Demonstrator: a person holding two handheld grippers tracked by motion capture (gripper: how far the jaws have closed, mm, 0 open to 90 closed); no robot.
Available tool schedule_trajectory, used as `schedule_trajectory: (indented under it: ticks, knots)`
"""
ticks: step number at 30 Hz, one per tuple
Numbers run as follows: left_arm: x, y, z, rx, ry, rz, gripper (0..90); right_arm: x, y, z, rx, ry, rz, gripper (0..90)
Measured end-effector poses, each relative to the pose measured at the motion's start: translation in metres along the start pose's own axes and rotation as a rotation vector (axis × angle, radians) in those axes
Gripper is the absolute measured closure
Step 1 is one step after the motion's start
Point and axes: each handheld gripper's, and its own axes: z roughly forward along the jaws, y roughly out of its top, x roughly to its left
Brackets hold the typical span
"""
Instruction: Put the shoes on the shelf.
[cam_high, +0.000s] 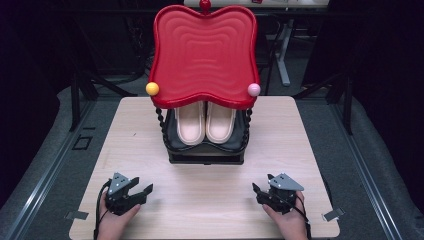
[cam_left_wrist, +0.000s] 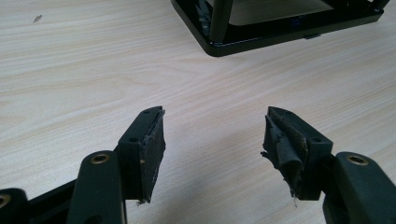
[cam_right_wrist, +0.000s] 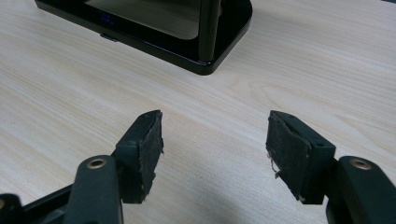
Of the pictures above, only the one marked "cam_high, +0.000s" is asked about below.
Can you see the grey tape strip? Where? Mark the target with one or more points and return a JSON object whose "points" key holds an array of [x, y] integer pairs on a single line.
{"points": [[333, 214], [76, 215]]}

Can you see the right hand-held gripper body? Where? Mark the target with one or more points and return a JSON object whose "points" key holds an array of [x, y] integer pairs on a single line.
{"points": [[281, 196]]}

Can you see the red and black shoe rack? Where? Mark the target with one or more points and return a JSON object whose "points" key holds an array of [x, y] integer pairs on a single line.
{"points": [[204, 56]]}

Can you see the person's left hand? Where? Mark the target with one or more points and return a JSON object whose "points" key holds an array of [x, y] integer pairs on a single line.
{"points": [[115, 225]]}

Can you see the black metal stand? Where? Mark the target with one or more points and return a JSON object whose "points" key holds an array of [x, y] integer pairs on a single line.
{"points": [[83, 90], [340, 96]]}

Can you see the white desk with legs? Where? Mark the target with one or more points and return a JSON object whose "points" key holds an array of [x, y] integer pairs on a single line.
{"points": [[283, 50]]}

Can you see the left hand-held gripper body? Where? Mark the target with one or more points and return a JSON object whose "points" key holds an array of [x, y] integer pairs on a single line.
{"points": [[121, 198]]}

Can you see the cream clog shoe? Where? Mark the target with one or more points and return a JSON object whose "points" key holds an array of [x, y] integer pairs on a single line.
{"points": [[190, 125], [220, 123]]}

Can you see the red ball knob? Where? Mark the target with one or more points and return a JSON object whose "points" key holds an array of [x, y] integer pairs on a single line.
{"points": [[205, 4]]}

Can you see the person's right hand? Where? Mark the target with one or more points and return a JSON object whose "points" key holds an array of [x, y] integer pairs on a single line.
{"points": [[290, 223]]}

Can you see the pink ball knob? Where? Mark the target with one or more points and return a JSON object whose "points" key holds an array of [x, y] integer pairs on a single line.
{"points": [[254, 90]]}

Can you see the yellow ball knob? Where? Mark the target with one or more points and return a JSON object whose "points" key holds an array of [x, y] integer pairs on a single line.
{"points": [[152, 88]]}

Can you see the aluminium floor rail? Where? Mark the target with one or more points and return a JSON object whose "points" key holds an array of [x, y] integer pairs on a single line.
{"points": [[366, 173], [50, 170]]}

